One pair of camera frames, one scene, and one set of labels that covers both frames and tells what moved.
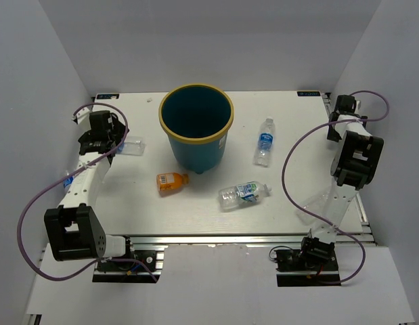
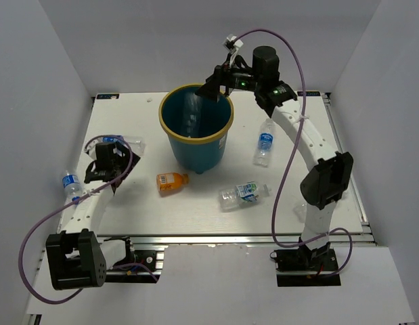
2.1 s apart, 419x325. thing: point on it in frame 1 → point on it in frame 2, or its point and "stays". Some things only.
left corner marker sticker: [107, 96] stays
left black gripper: [118, 130] → [126, 160]
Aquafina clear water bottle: [265, 143] stays
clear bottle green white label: [249, 193] stays
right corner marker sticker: [308, 93] stays
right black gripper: [334, 135] → [220, 77]
